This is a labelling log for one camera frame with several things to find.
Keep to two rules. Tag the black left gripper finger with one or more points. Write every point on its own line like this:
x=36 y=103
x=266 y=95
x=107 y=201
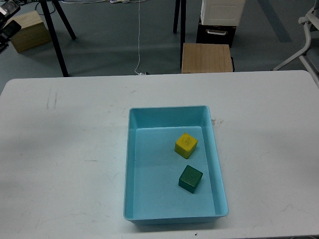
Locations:
x=9 y=9
x=9 y=30

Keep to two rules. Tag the yellow wooden cube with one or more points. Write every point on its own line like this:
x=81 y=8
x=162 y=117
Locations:
x=185 y=145

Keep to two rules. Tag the green wooden cube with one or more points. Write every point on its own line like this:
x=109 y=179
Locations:
x=190 y=179

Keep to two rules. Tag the wooden box far left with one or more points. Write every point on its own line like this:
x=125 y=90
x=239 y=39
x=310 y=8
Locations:
x=32 y=34

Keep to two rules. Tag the wooden box near table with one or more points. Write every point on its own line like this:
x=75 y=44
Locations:
x=206 y=58

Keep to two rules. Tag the white appliance box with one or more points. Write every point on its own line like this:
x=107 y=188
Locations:
x=221 y=12

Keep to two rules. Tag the black table legs left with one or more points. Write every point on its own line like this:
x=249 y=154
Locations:
x=52 y=32

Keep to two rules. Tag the black table legs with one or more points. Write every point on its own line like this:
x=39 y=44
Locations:
x=52 y=32
x=180 y=19

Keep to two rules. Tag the black table legs centre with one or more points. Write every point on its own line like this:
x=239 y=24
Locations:
x=180 y=19

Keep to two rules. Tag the light blue plastic bin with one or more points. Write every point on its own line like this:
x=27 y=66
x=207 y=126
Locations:
x=153 y=168

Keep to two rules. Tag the white office chair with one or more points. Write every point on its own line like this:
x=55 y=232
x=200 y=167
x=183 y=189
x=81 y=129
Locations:
x=309 y=53

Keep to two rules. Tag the black crate with handle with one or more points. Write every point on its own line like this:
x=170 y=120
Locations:
x=214 y=34

